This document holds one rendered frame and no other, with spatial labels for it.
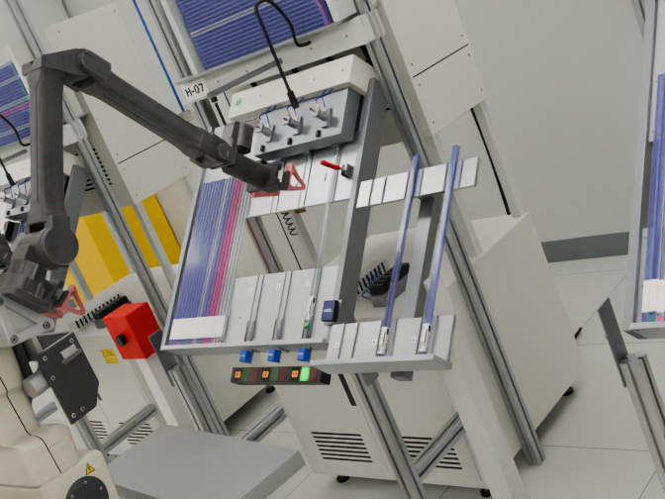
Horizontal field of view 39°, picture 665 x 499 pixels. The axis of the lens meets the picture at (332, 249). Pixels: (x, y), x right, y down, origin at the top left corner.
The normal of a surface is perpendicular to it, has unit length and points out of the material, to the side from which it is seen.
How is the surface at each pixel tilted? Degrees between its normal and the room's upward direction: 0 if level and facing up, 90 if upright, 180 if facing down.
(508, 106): 90
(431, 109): 90
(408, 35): 90
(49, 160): 88
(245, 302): 45
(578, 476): 0
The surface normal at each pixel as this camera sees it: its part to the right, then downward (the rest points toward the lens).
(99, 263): -0.59, 0.44
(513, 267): 0.71, -0.10
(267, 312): -0.69, -0.32
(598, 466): -0.37, -0.89
